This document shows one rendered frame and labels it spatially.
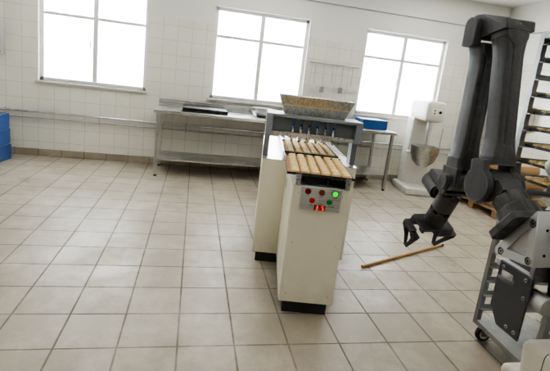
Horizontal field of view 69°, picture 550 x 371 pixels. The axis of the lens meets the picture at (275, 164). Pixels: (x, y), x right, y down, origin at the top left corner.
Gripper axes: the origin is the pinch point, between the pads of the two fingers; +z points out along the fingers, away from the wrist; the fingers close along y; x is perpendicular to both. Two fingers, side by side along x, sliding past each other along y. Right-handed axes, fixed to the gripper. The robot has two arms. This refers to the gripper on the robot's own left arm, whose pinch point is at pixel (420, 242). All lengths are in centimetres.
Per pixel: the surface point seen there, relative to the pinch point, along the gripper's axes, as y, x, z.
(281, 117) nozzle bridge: -14, -184, 72
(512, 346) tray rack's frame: -113, -10, 102
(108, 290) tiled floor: 103, -97, 154
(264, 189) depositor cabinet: -4, -154, 118
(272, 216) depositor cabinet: -11, -143, 137
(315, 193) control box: -13, -94, 67
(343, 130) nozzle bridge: -61, -170, 72
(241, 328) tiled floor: 26, -53, 135
